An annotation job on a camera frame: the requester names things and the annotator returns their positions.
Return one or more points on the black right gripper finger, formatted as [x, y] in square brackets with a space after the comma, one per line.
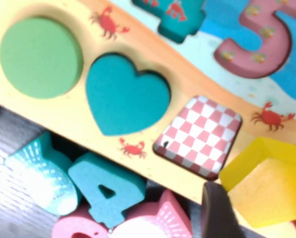
[217, 215]

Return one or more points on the yellow pentagon piece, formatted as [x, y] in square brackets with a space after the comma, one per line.
[267, 188]

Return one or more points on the pink fish piece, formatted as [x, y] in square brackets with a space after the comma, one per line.
[163, 218]

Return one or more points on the teal heart piece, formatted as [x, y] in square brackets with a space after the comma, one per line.
[123, 99]

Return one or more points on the colourful wooden puzzle board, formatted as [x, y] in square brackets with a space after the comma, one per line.
[71, 116]

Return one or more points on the teal striped fish piece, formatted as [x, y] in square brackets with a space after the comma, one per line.
[43, 173]

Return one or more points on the green circle piece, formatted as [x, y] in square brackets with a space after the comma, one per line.
[38, 57]

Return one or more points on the teal number four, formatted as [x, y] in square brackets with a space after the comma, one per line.
[88, 173]

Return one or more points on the pink number five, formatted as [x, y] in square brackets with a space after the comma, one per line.
[63, 228]

